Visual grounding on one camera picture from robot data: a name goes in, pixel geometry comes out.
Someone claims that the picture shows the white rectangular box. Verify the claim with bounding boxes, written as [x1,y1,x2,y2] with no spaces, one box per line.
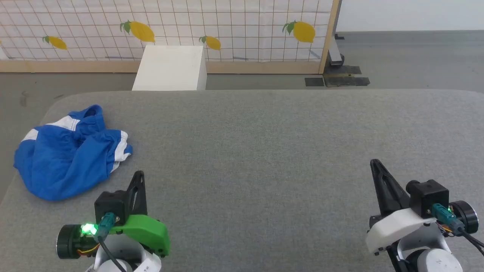
[132,45,208,91]

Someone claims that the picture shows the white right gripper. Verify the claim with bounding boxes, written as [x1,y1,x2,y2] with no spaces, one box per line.
[365,159,479,256]

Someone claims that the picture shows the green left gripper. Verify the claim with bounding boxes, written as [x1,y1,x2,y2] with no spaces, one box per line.
[57,171,171,260]

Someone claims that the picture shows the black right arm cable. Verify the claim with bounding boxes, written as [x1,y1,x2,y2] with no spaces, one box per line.
[432,203,484,257]

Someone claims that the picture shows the lemon-print grid partition screen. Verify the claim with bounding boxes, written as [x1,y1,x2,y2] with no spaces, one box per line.
[0,0,341,74]

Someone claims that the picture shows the grey metal partition foot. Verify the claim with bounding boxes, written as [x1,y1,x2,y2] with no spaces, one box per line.
[327,33,346,68]

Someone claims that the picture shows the grey fabric sofa cushion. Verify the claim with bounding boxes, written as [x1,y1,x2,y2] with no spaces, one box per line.
[0,89,484,272]

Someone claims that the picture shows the blue white-striped shorts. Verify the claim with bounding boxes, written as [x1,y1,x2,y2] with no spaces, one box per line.
[13,105,133,201]

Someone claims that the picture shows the long black floor mat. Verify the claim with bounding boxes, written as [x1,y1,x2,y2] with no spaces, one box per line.
[324,77,370,88]

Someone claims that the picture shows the lemon print grid curtain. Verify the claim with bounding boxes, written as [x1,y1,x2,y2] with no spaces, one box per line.
[0,0,334,63]

